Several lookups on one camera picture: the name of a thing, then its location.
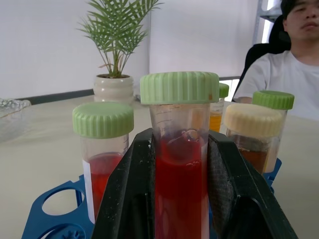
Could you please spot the beige ribbed plant pot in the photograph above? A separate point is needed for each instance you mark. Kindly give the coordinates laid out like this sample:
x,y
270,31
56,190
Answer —
x,y
113,89

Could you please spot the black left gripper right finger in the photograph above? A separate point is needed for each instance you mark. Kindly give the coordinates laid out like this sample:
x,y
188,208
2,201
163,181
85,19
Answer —
x,y
249,199

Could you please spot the red liquid tube green cap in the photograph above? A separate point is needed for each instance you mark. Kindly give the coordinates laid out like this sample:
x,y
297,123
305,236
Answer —
x,y
102,139
180,154

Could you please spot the person in white t-shirt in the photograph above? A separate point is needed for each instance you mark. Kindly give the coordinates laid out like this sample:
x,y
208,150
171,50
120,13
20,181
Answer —
x,y
294,69

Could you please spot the black office chair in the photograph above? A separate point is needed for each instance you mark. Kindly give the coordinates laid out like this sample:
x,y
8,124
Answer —
x,y
264,47

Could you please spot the clear glass dish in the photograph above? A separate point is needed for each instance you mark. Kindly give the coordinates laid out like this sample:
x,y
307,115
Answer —
x,y
11,117

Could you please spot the yellow liquid tube green cap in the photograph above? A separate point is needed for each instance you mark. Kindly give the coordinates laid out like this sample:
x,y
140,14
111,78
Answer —
x,y
276,104

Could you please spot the green potted palm plant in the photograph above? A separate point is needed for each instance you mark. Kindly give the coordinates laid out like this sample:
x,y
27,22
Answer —
x,y
117,37

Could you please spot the blue test tube rack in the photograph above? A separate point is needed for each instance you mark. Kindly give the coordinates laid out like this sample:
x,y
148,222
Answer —
x,y
57,219

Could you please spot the brown liquid tube cream cap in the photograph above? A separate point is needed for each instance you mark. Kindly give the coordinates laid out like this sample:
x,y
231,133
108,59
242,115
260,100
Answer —
x,y
251,139

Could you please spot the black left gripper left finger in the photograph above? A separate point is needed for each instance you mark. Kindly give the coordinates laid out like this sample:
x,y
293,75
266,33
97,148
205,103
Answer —
x,y
124,189

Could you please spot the orange liquid tube green cap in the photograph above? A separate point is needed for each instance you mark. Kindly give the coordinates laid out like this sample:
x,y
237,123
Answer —
x,y
216,119

